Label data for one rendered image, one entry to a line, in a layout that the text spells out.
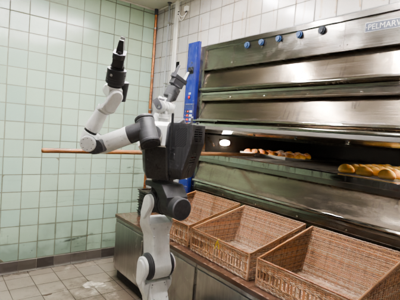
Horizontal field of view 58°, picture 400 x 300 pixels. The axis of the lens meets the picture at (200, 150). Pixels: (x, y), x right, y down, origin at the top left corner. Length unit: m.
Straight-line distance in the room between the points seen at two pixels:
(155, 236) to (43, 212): 1.81
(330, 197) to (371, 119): 0.51
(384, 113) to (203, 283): 1.40
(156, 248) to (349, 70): 1.46
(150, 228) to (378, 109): 1.36
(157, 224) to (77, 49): 2.14
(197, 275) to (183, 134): 0.95
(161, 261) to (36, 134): 1.92
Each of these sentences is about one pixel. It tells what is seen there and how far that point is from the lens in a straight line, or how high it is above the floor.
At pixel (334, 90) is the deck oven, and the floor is 1.67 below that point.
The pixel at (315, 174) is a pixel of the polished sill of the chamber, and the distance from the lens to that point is 2.31.
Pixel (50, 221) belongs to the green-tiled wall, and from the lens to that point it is 3.66.
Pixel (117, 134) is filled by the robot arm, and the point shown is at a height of 1.32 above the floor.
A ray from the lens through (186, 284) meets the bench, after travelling 2.47.
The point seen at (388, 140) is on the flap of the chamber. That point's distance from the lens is 1.93.
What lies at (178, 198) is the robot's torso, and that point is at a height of 1.03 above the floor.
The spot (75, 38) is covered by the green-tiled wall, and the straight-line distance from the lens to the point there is 3.65.
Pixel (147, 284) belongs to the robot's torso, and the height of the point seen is 0.53.
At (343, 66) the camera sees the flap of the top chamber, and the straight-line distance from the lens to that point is 2.28.
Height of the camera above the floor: 1.37
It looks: 3 degrees down
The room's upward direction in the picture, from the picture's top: 4 degrees clockwise
